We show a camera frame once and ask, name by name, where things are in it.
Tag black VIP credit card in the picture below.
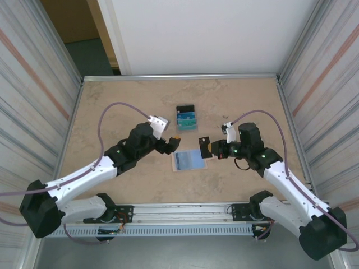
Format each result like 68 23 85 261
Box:
198 136 211 158

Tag teal VIP credit card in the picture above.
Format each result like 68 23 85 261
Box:
178 119 197 132

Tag clear acrylic card box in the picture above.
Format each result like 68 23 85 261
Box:
175 103 200 133

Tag aluminium table side bar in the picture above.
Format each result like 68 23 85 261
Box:
276 78 314 197
52 80 85 204

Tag aluminium table edge bar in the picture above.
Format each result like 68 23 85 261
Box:
82 73 281 84

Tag grey metal base panel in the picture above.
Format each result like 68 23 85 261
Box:
33 235 337 269

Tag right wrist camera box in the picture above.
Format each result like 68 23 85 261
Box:
221 121 239 143

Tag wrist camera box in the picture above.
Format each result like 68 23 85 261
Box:
221 121 239 143
148 114 171 140

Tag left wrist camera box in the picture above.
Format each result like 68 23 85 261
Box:
148 114 171 140

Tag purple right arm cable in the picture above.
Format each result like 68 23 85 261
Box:
229 110 359 252

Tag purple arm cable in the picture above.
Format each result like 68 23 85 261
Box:
229 110 359 252
0 102 151 244

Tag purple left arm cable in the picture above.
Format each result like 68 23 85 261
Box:
0 102 151 244

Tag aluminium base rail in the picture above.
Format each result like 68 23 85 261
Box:
63 201 329 225

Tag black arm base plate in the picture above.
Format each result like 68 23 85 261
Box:
83 205 135 224
229 203 282 224

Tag slotted grey cable duct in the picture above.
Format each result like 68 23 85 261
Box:
46 225 255 238

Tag small circuit board with wires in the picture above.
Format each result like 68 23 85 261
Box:
97 224 126 235
252 223 271 234

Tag white door frame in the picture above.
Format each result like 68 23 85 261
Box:
96 0 132 76

